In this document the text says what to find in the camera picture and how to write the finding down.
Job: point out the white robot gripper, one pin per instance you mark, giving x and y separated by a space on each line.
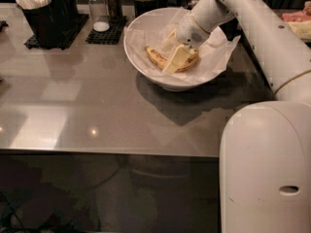
190 30

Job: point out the yellow spotted banana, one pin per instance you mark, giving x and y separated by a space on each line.
156 57

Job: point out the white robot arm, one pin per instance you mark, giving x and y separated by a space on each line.
265 153

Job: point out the white ceramic bowl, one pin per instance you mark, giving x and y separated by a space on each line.
162 81

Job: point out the white paper bowl liner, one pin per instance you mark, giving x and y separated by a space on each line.
145 33

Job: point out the black rubber mat centre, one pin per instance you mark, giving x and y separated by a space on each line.
109 37

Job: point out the black rubber mat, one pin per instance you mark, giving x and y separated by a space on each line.
62 39
109 37

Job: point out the dark pepper shaker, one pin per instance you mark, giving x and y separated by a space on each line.
114 10

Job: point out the clear salt shaker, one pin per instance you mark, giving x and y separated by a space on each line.
98 14

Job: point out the black rubber mat left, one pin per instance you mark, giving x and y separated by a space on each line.
62 39

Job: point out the rear black cutlery cup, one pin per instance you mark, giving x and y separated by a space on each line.
63 11

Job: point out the black cutlery cup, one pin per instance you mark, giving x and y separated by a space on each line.
38 14
63 11

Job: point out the front black cutlery cup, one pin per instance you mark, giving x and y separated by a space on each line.
38 14

